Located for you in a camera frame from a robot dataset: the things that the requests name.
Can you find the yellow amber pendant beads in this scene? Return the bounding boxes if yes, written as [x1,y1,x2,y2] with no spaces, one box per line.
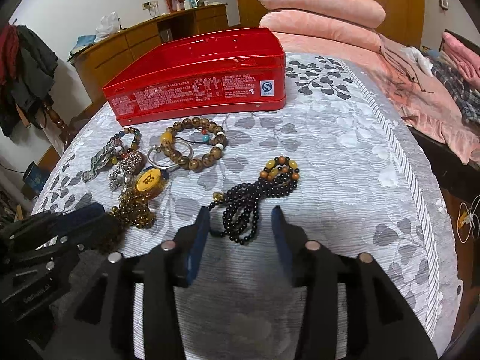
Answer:
[110,166,169,229]

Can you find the silver chain pendant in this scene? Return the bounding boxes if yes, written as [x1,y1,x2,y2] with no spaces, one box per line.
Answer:
[108,151,146,191]

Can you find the black bead necklace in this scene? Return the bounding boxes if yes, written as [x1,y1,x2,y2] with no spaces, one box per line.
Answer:
[206,155,301,246]

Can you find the wooden bead bracelet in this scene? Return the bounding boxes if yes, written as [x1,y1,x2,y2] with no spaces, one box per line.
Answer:
[159,116,229,173]

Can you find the silver bangle ring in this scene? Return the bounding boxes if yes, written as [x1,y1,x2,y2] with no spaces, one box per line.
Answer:
[145,142,195,172]

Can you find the blue waste bin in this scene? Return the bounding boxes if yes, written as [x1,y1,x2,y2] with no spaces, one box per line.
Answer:
[21,162,50,201]

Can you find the coat rack with clothes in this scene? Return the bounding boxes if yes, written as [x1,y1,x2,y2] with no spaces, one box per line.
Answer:
[1,24,74,147]

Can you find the wooden sideboard cabinet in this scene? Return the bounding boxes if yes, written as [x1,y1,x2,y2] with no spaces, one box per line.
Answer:
[72,3,229,103]

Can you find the blue cloth on cabinet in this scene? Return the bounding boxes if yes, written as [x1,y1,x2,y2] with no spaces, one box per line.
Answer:
[67,35,96,62]

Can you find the white plastic bag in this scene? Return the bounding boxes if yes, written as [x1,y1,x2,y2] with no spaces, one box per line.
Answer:
[95,11,121,42]

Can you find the red tin box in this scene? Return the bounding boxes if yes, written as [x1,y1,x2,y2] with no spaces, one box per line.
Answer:
[103,28,287,126]

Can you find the pink bed sheet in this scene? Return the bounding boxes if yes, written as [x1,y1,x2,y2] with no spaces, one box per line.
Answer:
[275,33,479,164]

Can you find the plaid folded clothes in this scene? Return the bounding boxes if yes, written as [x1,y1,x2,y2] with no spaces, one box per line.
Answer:
[432,60,480,125]

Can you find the pink folded towel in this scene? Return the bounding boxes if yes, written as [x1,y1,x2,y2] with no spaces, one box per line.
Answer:
[442,32,480,90]

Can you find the lower pink folded quilt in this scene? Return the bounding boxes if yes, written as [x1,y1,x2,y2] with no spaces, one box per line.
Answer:
[259,9,382,52]

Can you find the pink folded quilt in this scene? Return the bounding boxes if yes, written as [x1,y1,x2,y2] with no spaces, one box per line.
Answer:
[258,0,386,29]
[259,9,382,52]

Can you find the upper pink folded quilt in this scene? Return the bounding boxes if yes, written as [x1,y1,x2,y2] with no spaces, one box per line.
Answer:
[258,0,386,29]

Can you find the wall power socket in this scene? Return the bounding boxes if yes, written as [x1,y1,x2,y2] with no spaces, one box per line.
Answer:
[142,1,158,11]

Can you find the wall switch panel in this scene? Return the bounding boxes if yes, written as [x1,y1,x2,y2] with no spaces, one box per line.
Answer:
[439,0,449,11]

